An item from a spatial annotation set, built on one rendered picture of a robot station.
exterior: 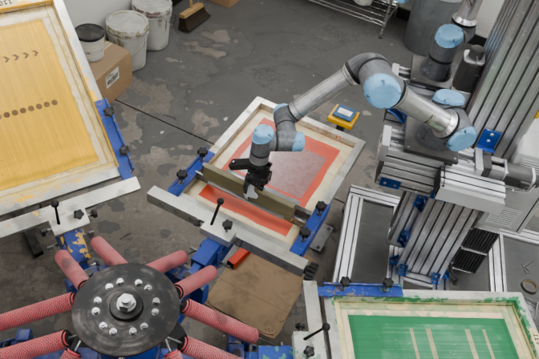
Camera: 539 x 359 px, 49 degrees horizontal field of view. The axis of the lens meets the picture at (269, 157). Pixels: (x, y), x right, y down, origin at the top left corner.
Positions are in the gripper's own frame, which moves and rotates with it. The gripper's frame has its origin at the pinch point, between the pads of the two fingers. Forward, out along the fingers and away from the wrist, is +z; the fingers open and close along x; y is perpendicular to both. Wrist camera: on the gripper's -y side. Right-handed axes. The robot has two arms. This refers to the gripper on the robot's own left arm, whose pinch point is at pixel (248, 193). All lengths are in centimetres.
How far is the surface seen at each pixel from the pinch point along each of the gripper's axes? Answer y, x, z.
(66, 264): -30, -70, -12
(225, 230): 2.9, -23.8, -3.3
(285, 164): 2.8, 33.4, 9.9
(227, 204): -7.5, -1.9, 10.0
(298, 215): 21.0, 6.5, 6.9
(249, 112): -26, 52, 6
